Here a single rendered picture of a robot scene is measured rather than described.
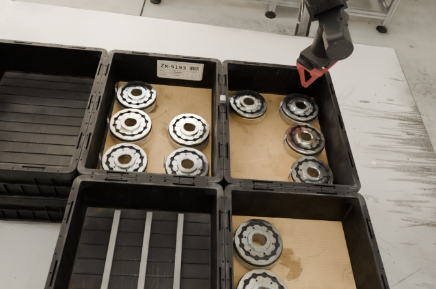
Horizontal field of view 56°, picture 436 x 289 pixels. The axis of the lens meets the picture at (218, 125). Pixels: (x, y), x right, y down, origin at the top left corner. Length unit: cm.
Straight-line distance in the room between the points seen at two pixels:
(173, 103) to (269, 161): 31
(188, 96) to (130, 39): 47
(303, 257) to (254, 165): 25
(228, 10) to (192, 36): 150
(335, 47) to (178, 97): 46
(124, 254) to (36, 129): 40
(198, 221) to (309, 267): 25
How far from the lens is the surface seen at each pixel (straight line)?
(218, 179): 86
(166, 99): 113
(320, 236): 96
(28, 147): 107
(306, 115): 113
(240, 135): 107
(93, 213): 94
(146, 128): 102
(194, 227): 91
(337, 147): 104
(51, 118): 112
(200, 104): 113
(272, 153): 105
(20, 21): 168
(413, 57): 317
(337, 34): 90
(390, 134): 143
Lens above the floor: 164
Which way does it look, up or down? 48 degrees down
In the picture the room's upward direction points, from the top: 10 degrees clockwise
